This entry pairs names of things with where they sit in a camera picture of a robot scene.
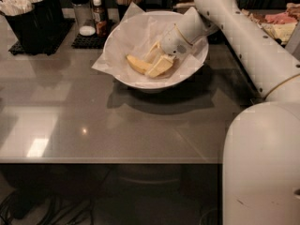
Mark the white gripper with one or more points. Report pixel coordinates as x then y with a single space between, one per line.
173 43

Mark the yellow banana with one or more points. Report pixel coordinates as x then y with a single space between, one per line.
138 64

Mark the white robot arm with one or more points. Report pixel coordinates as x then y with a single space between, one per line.
261 157

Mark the white bowl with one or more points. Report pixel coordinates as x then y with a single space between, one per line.
125 60

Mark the white paper liner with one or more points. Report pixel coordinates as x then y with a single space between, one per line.
134 35

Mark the brown sauce bottle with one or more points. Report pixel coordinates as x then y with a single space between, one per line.
100 18

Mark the glass salt shaker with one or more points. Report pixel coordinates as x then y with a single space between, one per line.
84 17

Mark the black condiment packet rack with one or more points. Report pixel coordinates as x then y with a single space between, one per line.
279 26

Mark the black cutlery holder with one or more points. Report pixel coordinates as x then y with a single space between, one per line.
35 28

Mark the black rubber mat left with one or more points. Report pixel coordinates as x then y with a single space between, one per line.
55 41

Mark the white plastic cutlery bundle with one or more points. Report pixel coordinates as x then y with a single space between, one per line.
17 7

